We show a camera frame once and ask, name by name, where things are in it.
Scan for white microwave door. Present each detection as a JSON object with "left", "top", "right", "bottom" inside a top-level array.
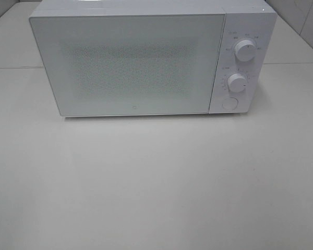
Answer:
[{"left": 30, "top": 14, "right": 225, "bottom": 117}]

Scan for round microwave door button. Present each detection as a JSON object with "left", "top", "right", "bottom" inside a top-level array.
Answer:
[{"left": 222, "top": 97, "right": 238, "bottom": 110}]

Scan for white microwave knob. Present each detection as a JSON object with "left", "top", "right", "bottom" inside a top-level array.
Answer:
[
  {"left": 226, "top": 73, "right": 247, "bottom": 93},
  {"left": 234, "top": 38, "right": 257, "bottom": 62}
]

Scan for white microwave oven body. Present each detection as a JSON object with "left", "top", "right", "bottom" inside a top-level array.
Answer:
[{"left": 29, "top": 1, "right": 277, "bottom": 114}]

